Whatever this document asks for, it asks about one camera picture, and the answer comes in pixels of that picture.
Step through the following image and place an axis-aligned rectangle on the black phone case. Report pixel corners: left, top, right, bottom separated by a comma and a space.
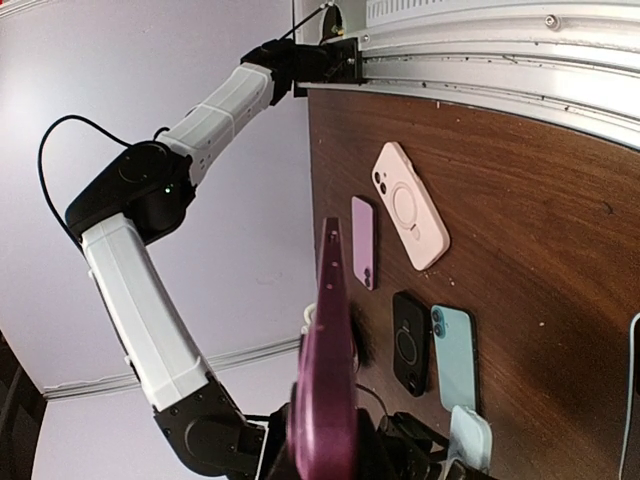
392, 291, 432, 397

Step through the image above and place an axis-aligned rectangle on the pink phone case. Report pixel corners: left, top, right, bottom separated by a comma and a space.
371, 142, 451, 271

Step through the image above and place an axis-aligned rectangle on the cream ceramic mug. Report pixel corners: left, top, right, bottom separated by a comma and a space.
301, 303, 317, 335

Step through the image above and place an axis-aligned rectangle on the dark green phone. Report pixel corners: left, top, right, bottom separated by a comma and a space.
431, 304, 479, 412

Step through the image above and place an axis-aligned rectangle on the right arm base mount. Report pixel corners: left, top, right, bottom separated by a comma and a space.
244, 1, 363, 105

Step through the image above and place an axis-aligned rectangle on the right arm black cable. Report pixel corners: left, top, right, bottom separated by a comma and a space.
38, 114, 134, 241

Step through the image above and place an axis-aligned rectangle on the aluminium front rail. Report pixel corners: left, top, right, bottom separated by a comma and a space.
293, 1, 639, 148

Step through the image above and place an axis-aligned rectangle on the blue-cased phone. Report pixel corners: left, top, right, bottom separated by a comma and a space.
618, 314, 639, 480
445, 405, 493, 474

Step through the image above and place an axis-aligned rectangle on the purple phone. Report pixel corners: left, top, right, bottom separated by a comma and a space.
351, 196, 376, 291

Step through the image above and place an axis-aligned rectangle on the pink magenta phone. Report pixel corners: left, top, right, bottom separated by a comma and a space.
288, 217, 358, 479

